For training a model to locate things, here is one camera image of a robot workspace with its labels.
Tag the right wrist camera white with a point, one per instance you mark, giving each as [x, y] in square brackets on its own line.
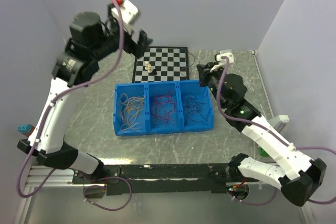
[222, 59]

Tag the blue brown toy block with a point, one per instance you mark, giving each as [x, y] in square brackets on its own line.
[25, 129]

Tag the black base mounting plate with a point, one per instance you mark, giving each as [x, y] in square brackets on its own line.
[165, 178]

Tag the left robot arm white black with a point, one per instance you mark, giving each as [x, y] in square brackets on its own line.
[91, 41]

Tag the black white chessboard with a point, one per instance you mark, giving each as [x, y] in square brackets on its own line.
[170, 63]

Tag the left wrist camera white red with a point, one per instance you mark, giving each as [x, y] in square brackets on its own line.
[130, 13]

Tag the cream chess piece rear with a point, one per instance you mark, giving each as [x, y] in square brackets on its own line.
[147, 64]

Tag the white grey stand device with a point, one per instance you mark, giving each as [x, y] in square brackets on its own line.
[279, 122]

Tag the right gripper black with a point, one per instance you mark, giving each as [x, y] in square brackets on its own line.
[205, 74]

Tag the green small object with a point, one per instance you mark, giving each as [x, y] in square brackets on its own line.
[263, 153]

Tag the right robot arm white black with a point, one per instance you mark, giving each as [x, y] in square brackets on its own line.
[295, 174]

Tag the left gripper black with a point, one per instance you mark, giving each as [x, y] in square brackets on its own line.
[138, 48]

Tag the blue three-compartment plastic bin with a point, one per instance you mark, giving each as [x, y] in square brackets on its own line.
[162, 108]

